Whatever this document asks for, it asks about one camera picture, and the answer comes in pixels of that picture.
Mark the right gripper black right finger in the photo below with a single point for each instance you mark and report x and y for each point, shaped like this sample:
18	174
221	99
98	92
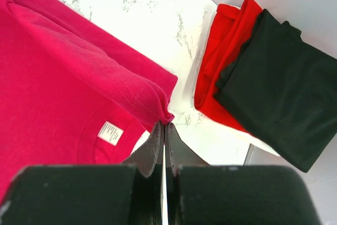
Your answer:
177	153

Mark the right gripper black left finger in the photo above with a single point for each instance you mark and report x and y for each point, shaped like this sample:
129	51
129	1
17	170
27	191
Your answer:
146	197

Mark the crimson red t shirt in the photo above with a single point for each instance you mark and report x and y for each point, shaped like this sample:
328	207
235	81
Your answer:
71	93

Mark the folded black t shirt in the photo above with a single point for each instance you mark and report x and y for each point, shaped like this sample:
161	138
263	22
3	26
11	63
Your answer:
282	91

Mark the folded red t shirt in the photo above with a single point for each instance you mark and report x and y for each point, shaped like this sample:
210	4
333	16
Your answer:
231	27

